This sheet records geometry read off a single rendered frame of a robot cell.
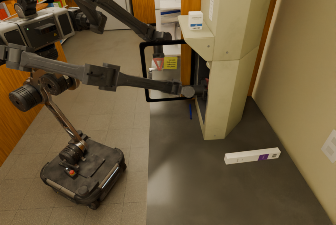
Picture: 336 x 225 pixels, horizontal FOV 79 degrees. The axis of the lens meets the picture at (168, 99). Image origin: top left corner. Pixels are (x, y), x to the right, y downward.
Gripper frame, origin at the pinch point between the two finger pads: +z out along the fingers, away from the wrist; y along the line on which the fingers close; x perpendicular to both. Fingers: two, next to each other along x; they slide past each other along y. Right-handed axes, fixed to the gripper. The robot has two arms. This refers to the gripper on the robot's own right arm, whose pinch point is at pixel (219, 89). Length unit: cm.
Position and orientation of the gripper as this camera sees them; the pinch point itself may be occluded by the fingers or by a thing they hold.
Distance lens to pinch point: 112.0
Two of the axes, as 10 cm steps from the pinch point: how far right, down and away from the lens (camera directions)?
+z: 10.0, -0.5, 0.1
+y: -0.3, -5.9, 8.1
